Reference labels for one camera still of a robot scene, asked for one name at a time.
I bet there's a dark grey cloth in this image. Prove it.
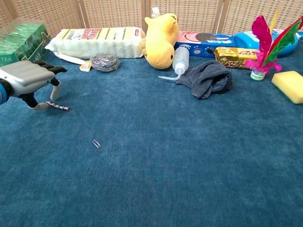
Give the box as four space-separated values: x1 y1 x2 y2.
175 60 233 100

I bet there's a yellow plush toy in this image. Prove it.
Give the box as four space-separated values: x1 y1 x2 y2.
141 7 179 70

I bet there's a gold snack package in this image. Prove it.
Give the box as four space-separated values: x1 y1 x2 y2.
214 46 263 70

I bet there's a colourful feather shuttlecock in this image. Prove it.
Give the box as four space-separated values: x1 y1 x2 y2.
244 7 303 81

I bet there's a blue pink cookie box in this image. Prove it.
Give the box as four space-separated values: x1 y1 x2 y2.
174 31 237 57

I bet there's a clear plastic wash bottle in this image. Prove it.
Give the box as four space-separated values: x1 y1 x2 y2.
158 45 190 82

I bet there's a blue table mat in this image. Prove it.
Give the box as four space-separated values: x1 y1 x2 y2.
0 51 303 227

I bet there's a woven wooden folding screen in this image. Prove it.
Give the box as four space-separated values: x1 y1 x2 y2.
0 0 303 38

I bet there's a steel wool scrubber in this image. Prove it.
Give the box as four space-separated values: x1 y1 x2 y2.
89 52 121 73

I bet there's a shiny silver metal rod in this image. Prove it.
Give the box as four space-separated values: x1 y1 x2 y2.
46 101 71 112

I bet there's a yellow sponge block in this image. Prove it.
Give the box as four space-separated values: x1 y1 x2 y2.
271 70 303 105

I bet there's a green tea bag box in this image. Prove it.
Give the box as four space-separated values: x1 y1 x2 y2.
0 22 53 68

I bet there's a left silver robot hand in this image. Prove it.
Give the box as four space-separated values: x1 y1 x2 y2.
0 60 68 112

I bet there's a blue detergent bottle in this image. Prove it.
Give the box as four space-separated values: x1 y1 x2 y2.
233 28 303 57

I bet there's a packaged yellow sponge multipack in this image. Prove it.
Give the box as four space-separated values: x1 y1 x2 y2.
44 27 146 60

